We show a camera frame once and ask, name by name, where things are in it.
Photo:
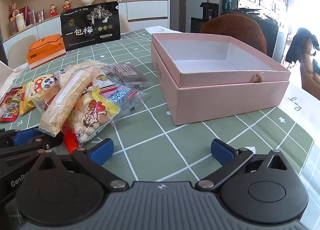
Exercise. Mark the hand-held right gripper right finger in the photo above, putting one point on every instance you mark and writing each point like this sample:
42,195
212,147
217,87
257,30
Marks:
222,150

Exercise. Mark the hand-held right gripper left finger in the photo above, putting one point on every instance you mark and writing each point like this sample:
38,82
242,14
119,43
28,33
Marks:
101,150

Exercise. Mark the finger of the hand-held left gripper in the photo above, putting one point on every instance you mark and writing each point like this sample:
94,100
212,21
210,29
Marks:
51,142
25,137

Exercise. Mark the yellow pig bun packet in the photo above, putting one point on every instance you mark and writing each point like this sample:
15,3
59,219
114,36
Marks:
95,115

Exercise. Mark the clear rice bar packet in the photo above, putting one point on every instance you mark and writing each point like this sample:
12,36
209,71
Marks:
65,95

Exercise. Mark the pink cardboard gift box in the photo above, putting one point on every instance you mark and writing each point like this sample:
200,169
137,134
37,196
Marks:
225,100

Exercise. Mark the yellow panda snack packet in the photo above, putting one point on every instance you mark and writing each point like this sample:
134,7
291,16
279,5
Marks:
37,87

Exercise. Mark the blue white clear snack packet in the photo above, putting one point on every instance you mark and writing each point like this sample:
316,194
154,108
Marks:
120,96

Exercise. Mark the grey brown snack packet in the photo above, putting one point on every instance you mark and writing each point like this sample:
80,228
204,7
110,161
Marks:
130,72

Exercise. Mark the green grid tablecloth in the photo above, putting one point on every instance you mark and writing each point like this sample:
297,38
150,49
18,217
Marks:
175,150

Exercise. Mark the beige dining chair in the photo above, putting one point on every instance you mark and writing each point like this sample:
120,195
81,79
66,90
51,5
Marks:
124,24
22,49

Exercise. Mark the orange cardboard box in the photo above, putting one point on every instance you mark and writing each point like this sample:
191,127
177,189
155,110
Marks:
45,50

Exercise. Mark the large black snack bag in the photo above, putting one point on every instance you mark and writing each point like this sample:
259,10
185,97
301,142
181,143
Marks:
90,37

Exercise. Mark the brown leather chair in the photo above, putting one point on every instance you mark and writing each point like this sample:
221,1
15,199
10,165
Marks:
310,77

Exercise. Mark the white tumbler cup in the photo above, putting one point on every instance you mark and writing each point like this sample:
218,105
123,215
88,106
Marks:
20,22

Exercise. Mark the clear storage jar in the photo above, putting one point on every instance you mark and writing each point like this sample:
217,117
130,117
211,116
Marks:
40,15
31,17

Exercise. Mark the brown chair back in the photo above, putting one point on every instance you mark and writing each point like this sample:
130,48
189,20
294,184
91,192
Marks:
235,27

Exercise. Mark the black cabinet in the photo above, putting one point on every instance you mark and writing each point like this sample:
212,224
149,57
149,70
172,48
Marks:
271,35

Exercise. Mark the red doll figurine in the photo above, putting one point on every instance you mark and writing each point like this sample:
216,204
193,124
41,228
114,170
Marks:
53,11
66,6

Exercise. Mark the black jacket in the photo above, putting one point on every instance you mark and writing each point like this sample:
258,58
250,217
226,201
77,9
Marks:
300,42

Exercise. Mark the black coffee machine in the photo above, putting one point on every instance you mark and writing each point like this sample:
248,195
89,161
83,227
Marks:
209,11

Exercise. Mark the white sideboard cabinet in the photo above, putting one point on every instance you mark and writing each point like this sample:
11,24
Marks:
147,10

